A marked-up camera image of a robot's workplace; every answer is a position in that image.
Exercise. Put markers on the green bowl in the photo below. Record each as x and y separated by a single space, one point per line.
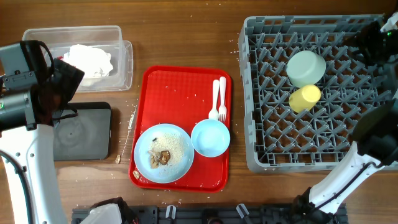
305 68

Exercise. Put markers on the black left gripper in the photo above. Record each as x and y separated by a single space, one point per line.
71 81

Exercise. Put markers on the food scraps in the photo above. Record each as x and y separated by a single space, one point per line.
159 152

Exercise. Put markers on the yellow cup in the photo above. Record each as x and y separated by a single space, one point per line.
304 98

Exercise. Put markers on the black waste tray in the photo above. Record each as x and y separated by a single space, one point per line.
86 136

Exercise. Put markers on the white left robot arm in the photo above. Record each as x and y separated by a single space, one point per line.
34 94

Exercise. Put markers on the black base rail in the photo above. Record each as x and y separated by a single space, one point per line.
264 214

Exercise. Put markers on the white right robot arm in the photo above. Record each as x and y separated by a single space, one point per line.
374 137

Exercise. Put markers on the light blue plate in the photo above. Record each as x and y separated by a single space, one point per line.
181 148

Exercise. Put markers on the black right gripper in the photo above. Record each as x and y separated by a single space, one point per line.
368 42

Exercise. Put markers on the food crumb on table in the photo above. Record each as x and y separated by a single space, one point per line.
118 159

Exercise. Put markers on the clear plastic waste bin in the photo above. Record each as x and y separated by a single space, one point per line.
108 38

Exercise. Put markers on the red plastic tray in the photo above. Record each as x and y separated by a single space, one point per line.
181 96

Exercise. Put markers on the white plastic fork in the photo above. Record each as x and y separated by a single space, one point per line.
222 108

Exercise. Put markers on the white napkin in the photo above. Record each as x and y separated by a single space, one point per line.
94 62

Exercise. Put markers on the light blue bowl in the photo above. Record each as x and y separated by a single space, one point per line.
210 138

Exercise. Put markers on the white plastic spoon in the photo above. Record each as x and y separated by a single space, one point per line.
214 114

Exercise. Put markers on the grey dishwasher rack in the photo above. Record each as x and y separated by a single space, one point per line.
280 140

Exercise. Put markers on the food crumb on tray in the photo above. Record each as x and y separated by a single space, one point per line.
136 174

